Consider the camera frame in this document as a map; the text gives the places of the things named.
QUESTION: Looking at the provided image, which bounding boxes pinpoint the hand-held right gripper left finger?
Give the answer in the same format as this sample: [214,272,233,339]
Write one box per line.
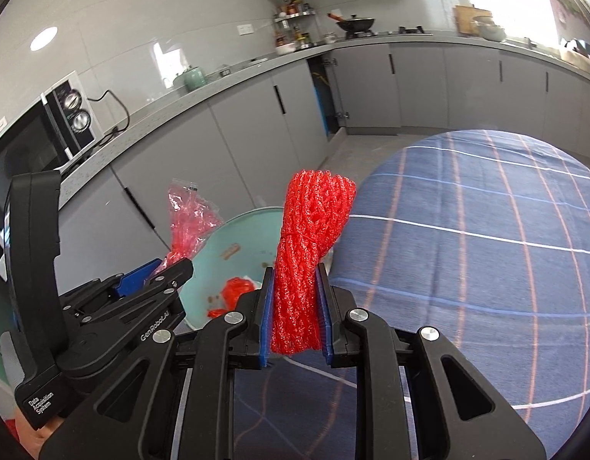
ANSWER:
[38,267,276,460]

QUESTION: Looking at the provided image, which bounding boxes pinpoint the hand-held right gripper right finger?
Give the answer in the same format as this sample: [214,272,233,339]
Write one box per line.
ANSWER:
[318,272,549,460]

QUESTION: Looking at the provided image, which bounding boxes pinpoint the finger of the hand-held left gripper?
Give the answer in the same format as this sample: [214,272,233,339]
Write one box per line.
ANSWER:
[60,258,165,314]
[78,259,195,332]

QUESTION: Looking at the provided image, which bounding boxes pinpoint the teal trash bin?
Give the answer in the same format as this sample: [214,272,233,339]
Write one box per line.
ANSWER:
[173,206,334,334]

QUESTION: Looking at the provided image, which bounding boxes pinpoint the red plastic bag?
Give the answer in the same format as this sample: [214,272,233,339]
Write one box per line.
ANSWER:
[161,179,224,271]

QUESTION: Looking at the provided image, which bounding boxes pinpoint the red mesh net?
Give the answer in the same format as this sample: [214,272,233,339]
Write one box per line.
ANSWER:
[270,169,358,358]

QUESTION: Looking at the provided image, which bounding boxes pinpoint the red foil packet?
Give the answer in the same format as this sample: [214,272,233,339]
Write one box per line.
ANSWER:
[207,277,257,318]

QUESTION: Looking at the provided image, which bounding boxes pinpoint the microwave oven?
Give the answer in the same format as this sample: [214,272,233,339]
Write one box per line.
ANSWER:
[0,71,97,231]

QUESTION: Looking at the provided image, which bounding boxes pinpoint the blue plaid tablecloth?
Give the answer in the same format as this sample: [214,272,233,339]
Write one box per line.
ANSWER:
[232,130,590,460]

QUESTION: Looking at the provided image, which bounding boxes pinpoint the green ceramic jar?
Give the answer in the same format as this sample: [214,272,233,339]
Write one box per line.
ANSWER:
[182,64,208,92]

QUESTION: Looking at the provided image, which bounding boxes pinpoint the grey kitchen cabinets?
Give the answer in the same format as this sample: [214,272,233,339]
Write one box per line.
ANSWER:
[50,33,590,269]

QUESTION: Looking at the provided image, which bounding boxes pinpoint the spice rack with bottles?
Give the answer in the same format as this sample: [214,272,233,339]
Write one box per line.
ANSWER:
[274,0,317,51]

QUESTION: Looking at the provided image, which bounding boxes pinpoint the black wok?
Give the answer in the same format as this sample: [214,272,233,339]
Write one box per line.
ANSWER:
[328,12,376,36]

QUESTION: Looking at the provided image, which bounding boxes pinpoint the wooden cutting board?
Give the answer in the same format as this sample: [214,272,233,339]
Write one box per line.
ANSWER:
[454,5,492,36]

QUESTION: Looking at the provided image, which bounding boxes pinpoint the grey mixing bowl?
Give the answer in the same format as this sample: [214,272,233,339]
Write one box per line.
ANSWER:
[472,15,507,42]

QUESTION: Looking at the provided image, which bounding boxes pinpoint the black power cable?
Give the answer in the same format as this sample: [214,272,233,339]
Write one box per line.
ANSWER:
[86,89,131,147]

